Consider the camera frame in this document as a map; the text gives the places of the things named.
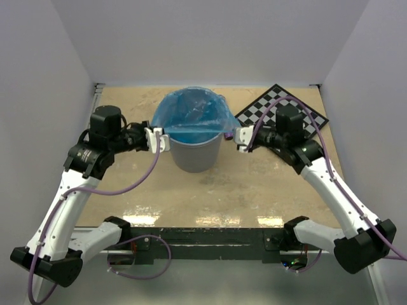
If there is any grey plastic trash bin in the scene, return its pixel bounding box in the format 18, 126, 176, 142
170, 133, 222, 173

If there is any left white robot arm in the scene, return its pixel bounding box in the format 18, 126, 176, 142
10, 105, 149, 287

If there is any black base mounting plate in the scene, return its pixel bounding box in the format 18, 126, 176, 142
107, 227, 319, 266

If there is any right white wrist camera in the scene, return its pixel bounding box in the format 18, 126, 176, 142
233, 125, 254, 153

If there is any purple glitter toy microphone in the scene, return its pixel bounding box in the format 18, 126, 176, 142
224, 133, 233, 140

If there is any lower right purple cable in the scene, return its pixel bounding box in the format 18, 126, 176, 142
285, 249, 322, 275

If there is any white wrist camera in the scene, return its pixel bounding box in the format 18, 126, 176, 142
144, 127, 170, 154
233, 125, 254, 153

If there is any left aluminium rail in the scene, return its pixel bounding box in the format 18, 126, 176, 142
88, 83, 106, 119

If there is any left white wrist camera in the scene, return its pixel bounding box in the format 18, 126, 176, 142
144, 127, 170, 154

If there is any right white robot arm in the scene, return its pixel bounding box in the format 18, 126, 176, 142
253, 104, 397, 274

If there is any blue plastic trash bag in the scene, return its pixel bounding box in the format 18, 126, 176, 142
151, 87, 240, 144

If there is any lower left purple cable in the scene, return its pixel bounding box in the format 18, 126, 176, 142
107, 234, 172, 280

